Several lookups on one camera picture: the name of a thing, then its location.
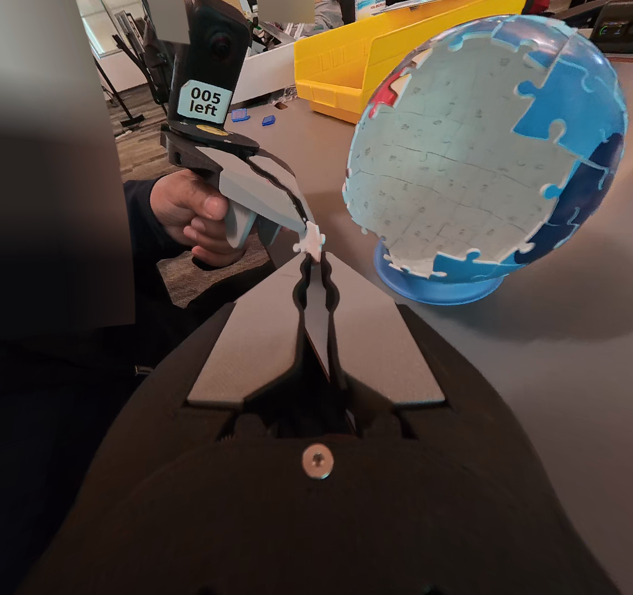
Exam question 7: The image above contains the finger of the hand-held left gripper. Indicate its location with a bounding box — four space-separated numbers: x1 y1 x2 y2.
194 145 308 233
256 152 317 226

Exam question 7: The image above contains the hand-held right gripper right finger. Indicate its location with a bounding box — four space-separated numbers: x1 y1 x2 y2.
318 251 446 436

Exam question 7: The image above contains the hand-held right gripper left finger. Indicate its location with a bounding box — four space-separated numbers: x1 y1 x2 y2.
188 251 316 426

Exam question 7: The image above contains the white puzzle piece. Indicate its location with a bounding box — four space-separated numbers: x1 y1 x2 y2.
293 219 327 265

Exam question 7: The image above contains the blue cartoon puzzle ball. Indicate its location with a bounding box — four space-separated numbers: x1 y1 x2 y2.
341 14 629 279

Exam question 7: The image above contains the person's left forearm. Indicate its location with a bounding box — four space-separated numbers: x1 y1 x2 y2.
123 179 166 262

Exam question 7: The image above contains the person's left hand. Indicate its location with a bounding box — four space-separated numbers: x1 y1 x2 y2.
150 167 249 270

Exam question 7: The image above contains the white cardboard box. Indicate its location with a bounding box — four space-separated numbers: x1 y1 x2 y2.
241 41 298 107

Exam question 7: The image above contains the black tripod stand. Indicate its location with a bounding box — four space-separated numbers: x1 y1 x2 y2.
94 9 171 128

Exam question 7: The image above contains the yellow plastic bin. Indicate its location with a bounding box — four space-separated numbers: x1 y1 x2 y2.
294 0 538 125

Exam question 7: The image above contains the black electronic device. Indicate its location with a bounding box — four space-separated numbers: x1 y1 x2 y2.
588 0 633 55

